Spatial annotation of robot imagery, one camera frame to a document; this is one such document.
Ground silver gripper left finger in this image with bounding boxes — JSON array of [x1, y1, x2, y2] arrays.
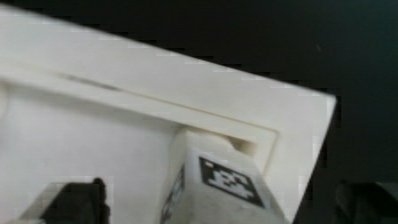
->
[[22, 177, 111, 224]]

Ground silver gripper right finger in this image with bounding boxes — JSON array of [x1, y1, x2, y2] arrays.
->
[[335, 182, 398, 224]]

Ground white square tabletop part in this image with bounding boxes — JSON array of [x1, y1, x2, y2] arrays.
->
[[0, 4, 337, 224]]

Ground white leg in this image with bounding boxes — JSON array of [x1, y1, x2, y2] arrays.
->
[[157, 128, 289, 224]]

